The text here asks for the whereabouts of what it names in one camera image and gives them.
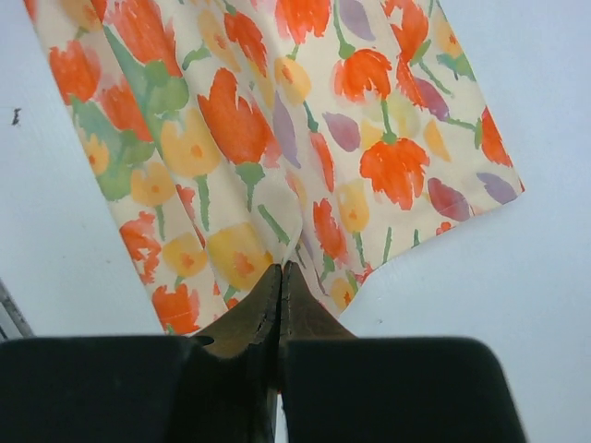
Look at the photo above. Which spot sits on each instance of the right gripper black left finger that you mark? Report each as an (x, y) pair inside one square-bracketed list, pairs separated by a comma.
[(214, 386)]

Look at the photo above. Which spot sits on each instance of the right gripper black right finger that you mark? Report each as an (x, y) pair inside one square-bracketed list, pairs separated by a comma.
[(337, 387)]

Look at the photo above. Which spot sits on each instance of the orange floral skirt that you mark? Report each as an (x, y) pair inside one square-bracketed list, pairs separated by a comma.
[(227, 136)]

